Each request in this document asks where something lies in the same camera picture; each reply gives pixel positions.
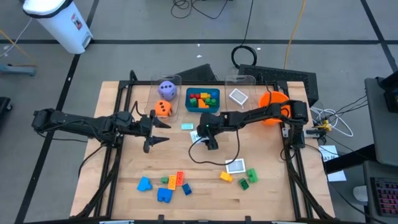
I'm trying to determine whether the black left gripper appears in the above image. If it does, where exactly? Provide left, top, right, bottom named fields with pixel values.
left=136, top=109, right=172, bottom=154

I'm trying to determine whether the orange foam die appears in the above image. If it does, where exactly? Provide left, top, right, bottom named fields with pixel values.
left=154, top=100, right=174, bottom=118

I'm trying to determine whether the purple foam die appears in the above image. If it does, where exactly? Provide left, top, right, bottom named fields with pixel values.
left=158, top=80, right=178, bottom=101

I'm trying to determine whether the plastic coated card box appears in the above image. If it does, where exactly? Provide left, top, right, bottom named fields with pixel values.
left=224, top=158, right=246, bottom=175

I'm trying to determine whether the yellow-orange brick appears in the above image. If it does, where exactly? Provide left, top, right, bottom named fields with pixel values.
left=167, top=174, right=178, bottom=191

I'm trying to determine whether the yellow peg block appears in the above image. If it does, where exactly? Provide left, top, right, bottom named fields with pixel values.
left=220, top=170, right=234, bottom=183

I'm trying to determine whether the light blue toy block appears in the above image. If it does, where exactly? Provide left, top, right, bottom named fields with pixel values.
left=136, top=176, right=153, bottom=192

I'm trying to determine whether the blue arch block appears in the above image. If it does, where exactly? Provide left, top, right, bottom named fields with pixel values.
left=156, top=187, right=174, bottom=204

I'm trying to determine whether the teal plastic bin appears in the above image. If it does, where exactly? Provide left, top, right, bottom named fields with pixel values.
left=185, top=87, right=221, bottom=113

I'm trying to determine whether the clear plastic bin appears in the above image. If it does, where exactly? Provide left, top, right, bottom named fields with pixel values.
left=224, top=75, right=261, bottom=121
left=144, top=73, right=182, bottom=123

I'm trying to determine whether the black slanted panel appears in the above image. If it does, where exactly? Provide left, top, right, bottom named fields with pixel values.
left=170, top=63, right=218, bottom=83

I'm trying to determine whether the orange pumpkin bucket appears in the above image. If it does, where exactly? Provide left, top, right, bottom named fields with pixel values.
left=258, top=91, right=292, bottom=127

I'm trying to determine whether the green stepped block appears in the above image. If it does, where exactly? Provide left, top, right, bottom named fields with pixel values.
left=246, top=167, right=259, bottom=184

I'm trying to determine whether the black mesh computer case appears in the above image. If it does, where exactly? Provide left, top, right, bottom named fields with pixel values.
left=238, top=63, right=320, bottom=108

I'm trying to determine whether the yellow connector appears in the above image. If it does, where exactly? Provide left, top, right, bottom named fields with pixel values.
left=320, top=119, right=333, bottom=133

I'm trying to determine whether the white paper sheet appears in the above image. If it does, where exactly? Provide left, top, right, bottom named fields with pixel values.
left=326, top=169, right=347, bottom=183
left=318, top=144, right=340, bottom=162

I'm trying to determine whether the white trash can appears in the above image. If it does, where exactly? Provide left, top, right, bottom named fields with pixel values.
left=22, top=0, right=94, bottom=55

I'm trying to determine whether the grey-blue floor base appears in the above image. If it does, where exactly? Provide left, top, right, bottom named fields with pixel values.
left=0, top=63, right=37, bottom=77

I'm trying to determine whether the black chair base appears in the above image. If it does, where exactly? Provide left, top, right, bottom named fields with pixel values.
left=0, top=96, right=13, bottom=121

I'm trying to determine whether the white computer mouse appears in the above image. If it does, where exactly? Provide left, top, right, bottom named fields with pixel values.
left=352, top=185, right=369, bottom=202

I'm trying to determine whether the dark grey desk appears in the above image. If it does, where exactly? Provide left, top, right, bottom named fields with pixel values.
left=361, top=160, right=398, bottom=224

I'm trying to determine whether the black desk device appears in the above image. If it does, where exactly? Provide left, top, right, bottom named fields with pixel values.
left=374, top=70, right=398, bottom=113

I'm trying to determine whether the black keyboard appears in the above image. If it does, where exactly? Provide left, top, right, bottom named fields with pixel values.
left=369, top=176, right=398, bottom=218

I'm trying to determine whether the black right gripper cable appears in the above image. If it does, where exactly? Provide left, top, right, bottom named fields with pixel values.
left=188, top=127, right=241, bottom=166

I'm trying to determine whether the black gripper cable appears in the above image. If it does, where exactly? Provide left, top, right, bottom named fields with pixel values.
left=188, top=127, right=241, bottom=166
left=130, top=101, right=147, bottom=118

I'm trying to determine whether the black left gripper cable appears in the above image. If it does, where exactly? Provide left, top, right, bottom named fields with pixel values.
left=130, top=101, right=147, bottom=118

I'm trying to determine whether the black table frame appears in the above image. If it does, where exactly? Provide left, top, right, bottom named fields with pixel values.
left=70, top=70, right=336, bottom=224

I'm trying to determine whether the black cable with coil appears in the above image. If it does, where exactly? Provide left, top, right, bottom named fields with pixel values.
left=230, top=0, right=258, bottom=70

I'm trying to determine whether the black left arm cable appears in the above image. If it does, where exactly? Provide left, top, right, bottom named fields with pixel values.
left=77, top=144, right=105, bottom=178

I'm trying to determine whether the black tangled cable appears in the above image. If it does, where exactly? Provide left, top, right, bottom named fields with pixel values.
left=170, top=0, right=234, bottom=20

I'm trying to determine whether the thin yellow floor cable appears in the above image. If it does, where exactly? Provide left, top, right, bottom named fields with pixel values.
left=0, top=29, right=38, bottom=67

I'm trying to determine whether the thin white floor cable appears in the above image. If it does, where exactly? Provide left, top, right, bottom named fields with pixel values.
left=0, top=18, right=32, bottom=58

